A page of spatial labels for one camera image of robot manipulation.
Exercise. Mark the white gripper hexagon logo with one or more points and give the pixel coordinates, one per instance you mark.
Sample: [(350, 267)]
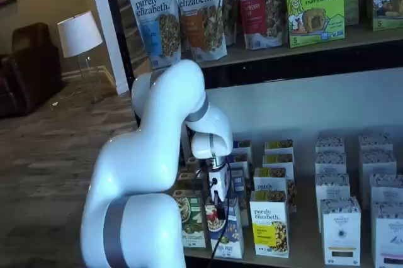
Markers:
[(220, 183)]

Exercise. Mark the blue white flax oatmeal box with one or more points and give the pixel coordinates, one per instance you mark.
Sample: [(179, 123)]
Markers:
[(242, 147), (239, 161), (230, 236), (239, 183)]

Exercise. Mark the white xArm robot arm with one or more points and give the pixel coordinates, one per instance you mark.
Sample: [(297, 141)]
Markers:
[(141, 170)]

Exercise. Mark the green apple cinnamon oatmeal box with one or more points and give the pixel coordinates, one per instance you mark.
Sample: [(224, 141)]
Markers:
[(193, 224), (192, 164), (187, 178)]

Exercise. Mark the yellow purely elizabeth box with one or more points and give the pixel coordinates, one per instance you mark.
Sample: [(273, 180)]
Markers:
[(272, 181), (278, 161), (269, 227), (278, 146)]

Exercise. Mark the black metal shelf unit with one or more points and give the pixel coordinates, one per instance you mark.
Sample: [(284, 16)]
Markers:
[(283, 66)]

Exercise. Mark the white tea box pink label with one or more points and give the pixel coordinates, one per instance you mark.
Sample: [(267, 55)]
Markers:
[(388, 236), (374, 142), (376, 164), (387, 189)]

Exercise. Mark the green Bobo's apple pie box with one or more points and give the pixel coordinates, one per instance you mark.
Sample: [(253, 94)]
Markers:
[(315, 13)]

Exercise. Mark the blue purely elizabeth granola bag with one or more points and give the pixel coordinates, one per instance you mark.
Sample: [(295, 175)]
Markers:
[(154, 29)]

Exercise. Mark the orange purely elizabeth granola bag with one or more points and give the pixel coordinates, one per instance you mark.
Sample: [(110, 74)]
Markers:
[(204, 13)]

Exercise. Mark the red purely elizabeth granola bag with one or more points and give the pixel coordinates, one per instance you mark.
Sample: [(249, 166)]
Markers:
[(261, 13)]

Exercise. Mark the white shade floor lamp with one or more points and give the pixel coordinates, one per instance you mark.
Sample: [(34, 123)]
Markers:
[(80, 33)]

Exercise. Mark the dark brown armchair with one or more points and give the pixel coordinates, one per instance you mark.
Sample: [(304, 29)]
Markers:
[(28, 73)]

